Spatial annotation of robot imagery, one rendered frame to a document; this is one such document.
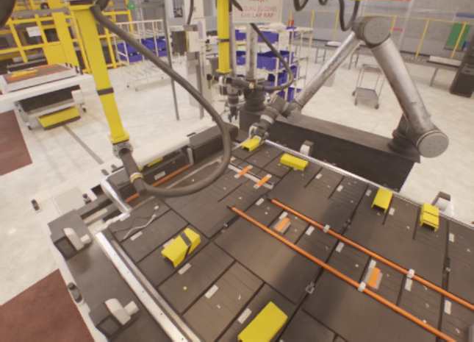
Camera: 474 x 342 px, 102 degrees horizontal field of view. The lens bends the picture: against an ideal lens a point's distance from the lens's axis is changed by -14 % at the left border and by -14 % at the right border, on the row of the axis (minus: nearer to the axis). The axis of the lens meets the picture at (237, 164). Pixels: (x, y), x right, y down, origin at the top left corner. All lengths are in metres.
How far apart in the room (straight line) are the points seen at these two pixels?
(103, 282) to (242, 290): 0.63
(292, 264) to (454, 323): 0.60
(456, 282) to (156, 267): 1.19
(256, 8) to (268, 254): 1.42
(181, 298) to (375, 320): 0.67
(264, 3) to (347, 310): 1.65
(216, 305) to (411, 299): 0.71
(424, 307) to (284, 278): 0.51
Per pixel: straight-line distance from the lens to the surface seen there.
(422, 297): 1.11
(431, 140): 1.87
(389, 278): 1.09
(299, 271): 0.96
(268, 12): 1.68
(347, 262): 1.05
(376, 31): 1.56
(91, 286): 1.22
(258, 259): 0.96
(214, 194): 1.22
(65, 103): 5.57
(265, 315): 0.83
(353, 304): 0.96
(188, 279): 0.94
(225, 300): 0.89
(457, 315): 1.16
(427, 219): 1.39
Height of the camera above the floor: 1.83
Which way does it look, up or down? 35 degrees down
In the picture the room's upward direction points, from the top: straight up
